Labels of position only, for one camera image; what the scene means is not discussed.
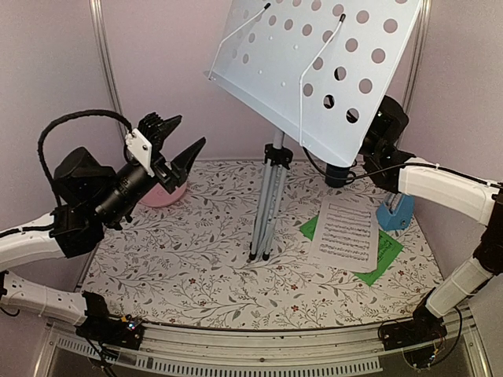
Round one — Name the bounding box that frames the pink plate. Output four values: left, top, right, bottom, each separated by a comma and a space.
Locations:
140, 183, 187, 208

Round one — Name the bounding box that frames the dark blue mug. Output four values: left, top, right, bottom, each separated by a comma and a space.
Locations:
325, 164, 351, 188

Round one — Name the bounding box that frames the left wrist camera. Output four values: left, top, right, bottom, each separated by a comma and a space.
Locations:
125, 128, 163, 178

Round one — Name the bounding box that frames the white sheet music page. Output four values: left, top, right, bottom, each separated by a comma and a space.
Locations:
308, 197, 379, 273

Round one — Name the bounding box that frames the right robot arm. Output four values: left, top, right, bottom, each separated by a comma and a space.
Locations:
360, 96, 502, 342

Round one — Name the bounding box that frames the blue metronome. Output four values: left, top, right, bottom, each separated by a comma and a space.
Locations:
376, 192, 415, 232

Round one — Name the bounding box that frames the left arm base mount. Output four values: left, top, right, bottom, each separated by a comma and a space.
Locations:
75, 315, 145, 350

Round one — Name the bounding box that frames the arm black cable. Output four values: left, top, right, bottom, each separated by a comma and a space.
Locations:
37, 109, 134, 205
302, 147, 413, 185

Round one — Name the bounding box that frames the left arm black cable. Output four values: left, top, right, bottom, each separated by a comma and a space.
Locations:
37, 109, 134, 205

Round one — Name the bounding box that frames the left aluminium frame post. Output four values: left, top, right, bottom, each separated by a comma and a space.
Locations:
88, 0, 123, 114

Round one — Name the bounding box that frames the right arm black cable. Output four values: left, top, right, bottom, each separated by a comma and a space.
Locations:
302, 147, 413, 185

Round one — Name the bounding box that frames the right aluminium frame post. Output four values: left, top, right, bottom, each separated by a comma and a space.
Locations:
402, 0, 432, 114

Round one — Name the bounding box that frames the green paper sheet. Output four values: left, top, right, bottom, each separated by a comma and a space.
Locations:
299, 214, 406, 287

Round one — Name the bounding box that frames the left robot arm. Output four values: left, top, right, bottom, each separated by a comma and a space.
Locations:
1, 109, 206, 341

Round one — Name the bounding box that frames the aluminium frame post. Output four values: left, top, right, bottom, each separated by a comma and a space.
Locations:
88, 0, 123, 114
402, 0, 432, 114

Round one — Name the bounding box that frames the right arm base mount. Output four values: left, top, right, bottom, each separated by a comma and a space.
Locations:
377, 318, 447, 370

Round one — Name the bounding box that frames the light blue music stand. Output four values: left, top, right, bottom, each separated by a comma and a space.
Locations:
207, 1, 426, 259

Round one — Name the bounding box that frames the front aluminium rail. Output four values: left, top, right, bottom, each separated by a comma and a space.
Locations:
35, 308, 496, 376

